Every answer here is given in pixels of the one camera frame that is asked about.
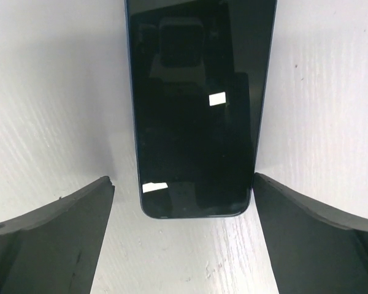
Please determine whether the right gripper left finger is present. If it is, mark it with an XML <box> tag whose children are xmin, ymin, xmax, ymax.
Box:
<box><xmin>0</xmin><ymin>176</ymin><xmax>115</xmax><ymax>293</ymax></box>

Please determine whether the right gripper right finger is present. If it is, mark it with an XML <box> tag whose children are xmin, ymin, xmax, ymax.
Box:
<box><xmin>253</xmin><ymin>173</ymin><xmax>368</xmax><ymax>293</ymax></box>

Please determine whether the blue edged black phone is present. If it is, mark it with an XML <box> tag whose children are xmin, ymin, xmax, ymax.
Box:
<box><xmin>126</xmin><ymin>1</ymin><xmax>277</xmax><ymax>219</ymax></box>

